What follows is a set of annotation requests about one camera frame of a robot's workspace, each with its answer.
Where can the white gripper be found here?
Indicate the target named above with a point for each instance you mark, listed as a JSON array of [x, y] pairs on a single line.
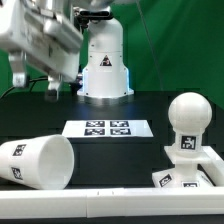
[[42, 34]]

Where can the white conical lamp shade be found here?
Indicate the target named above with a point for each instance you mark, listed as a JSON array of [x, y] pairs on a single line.
[[45, 162]]

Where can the white lamp base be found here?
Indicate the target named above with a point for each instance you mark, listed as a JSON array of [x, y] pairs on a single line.
[[185, 172]]

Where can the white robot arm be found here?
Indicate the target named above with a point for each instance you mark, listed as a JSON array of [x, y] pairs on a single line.
[[102, 76]]

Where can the marker sheet on table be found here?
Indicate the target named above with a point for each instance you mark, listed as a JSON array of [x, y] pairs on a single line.
[[106, 128]]

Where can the black camera on stand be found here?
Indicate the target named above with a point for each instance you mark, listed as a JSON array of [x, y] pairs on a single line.
[[99, 14]]

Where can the white front rail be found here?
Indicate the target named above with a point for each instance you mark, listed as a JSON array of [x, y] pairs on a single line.
[[112, 202]]

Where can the white rail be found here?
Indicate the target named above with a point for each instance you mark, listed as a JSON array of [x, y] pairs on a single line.
[[112, 202], [214, 167]]

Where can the white right rail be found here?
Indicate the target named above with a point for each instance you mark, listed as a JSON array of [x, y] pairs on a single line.
[[214, 167]]

